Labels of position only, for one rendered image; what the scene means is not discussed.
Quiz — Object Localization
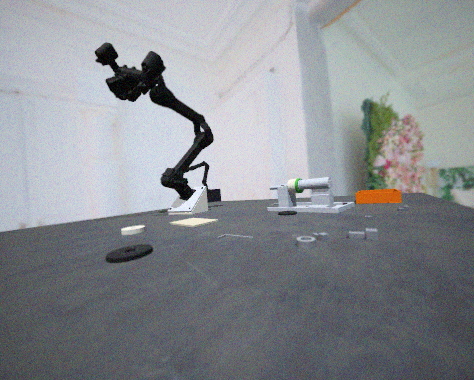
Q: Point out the orange shallow tray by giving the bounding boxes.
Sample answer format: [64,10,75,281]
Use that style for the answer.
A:
[355,189,402,204]

